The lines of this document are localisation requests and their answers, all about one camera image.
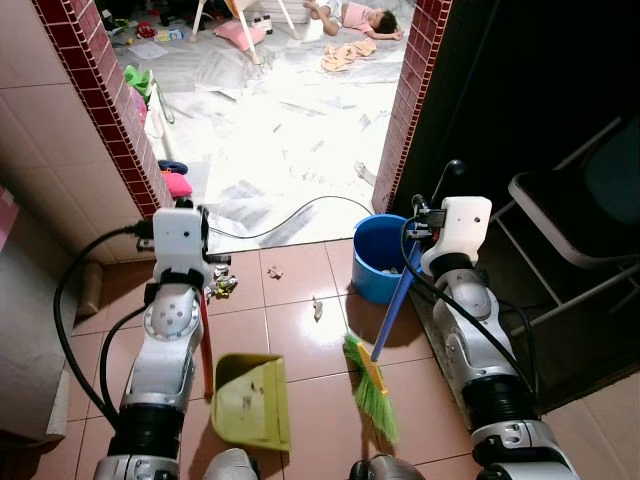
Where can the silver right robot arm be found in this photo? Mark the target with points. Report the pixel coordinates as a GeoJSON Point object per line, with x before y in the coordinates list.
{"type": "Point", "coordinates": [475, 340]}

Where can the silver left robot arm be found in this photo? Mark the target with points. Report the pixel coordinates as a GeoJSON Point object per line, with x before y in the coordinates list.
{"type": "Point", "coordinates": [165, 340]}

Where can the crumpled silver foil wrappers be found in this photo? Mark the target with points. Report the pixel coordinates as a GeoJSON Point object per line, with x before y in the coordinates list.
{"type": "Point", "coordinates": [222, 284]}

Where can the pink and blue object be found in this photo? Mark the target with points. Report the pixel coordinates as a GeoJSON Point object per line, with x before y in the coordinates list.
{"type": "Point", "coordinates": [178, 185]}

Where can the blue plastic bucket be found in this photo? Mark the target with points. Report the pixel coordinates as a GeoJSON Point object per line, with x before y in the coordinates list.
{"type": "Point", "coordinates": [375, 260]}

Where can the small crumpled paper scrap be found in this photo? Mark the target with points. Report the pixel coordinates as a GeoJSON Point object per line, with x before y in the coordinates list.
{"type": "Point", "coordinates": [274, 272]}

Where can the brown cardboard tube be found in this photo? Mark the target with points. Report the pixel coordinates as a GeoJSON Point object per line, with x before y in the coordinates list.
{"type": "Point", "coordinates": [91, 288]}

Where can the long crumpled paper scrap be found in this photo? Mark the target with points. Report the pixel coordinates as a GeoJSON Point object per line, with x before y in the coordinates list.
{"type": "Point", "coordinates": [318, 308]}

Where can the black folding chair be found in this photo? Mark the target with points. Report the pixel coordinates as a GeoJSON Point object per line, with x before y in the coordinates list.
{"type": "Point", "coordinates": [560, 220]}

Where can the white plastic bag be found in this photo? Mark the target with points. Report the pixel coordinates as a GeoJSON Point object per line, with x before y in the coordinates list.
{"type": "Point", "coordinates": [156, 115]}

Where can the green plastic toy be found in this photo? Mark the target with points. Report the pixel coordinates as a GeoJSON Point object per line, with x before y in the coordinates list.
{"type": "Point", "coordinates": [138, 80]}

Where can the peach crumpled cloth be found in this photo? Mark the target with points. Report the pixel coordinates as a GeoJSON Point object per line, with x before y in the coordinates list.
{"type": "Point", "coordinates": [348, 55]}

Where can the pink pillow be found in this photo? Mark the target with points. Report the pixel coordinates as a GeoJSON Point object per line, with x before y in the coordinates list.
{"type": "Point", "coordinates": [240, 35]}

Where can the child in pink clothes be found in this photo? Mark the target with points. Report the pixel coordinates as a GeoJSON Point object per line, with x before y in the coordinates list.
{"type": "Point", "coordinates": [358, 18]}

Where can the wooden legged chair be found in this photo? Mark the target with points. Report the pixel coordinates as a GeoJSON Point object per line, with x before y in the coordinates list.
{"type": "Point", "coordinates": [247, 30]}

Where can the grey robot left foot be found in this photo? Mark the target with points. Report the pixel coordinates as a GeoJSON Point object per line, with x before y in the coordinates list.
{"type": "Point", "coordinates": [230, 467]}

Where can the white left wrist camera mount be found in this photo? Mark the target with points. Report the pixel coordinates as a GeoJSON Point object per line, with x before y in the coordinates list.
{"type": "Point", "coordinates": [180, 238]}

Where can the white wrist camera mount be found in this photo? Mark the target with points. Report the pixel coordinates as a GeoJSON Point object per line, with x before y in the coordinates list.
{"type": "Point", "coordinates": [462, 225]}
{"type": "Point", "coordinates": [180, 238]}

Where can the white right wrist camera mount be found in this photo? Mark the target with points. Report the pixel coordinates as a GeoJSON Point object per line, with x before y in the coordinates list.
{"type": "Point", "coordinates": [462, 225]}

